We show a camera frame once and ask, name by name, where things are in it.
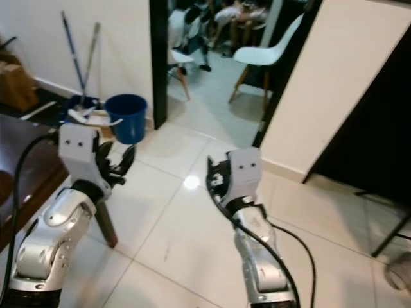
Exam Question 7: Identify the grey broom pole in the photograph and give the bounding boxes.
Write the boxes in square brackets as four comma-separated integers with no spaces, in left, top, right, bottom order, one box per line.
[82,22,102,97]

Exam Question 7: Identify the blue plastic bucket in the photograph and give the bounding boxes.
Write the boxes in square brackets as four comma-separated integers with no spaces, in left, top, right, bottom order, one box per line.
[105,94,148,145]

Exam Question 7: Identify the white chair wooden legs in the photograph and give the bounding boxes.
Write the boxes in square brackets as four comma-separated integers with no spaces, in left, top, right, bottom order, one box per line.
[229,14,305,108]
[169,48,195,101]

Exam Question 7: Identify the light grey right wrist camera mount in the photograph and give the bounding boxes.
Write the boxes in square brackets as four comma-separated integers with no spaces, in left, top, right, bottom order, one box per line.
[225,147,263,201]

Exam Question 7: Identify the grey rounded object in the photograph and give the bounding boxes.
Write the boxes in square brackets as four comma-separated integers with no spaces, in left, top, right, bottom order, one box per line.
[384,252,411,295]

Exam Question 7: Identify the black metal stand legs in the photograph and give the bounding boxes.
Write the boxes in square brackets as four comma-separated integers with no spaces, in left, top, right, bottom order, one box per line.
[354,189,411,259]

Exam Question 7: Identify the blue mop pole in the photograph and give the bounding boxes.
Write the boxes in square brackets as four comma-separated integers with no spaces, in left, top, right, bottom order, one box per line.
[60,10,89,110]

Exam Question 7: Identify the black door frame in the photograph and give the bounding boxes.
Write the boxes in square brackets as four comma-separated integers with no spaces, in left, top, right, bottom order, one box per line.
[150,0,169,130]

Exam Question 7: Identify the light grey left wrist camera mount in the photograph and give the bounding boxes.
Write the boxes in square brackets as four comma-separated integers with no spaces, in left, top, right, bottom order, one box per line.
[58,123,101,187]

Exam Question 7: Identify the brown cardboard box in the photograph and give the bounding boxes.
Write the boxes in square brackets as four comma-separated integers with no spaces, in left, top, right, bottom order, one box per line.
[0,55,40,114]

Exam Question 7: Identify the seated person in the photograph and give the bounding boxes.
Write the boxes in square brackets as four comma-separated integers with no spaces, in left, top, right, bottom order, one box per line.
[209,0,270,52]

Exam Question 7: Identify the dark brown wooden table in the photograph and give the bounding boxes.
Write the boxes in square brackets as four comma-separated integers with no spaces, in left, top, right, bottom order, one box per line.
[0,114,120,261]

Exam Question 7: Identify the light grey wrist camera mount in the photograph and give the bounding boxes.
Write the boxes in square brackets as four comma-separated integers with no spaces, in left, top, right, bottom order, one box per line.
[225,147,263,201]
[58,123,101,187]

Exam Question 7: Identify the blue dustpan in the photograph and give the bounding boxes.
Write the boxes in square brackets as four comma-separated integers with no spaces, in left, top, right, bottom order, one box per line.
[64,95,113,129]

